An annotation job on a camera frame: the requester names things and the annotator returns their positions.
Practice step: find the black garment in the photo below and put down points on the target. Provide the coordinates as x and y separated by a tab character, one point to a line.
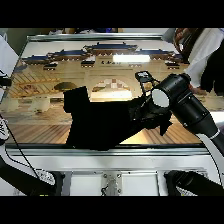
96	123

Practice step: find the person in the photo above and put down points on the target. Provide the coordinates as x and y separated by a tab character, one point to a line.
208	46

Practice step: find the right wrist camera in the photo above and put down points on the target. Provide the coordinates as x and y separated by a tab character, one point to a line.
144	76

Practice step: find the silver frame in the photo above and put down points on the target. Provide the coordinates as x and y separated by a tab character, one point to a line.
133	156

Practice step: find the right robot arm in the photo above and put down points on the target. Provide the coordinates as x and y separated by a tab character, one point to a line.
190	106

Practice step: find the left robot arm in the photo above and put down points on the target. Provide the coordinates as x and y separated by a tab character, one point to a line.
20	176

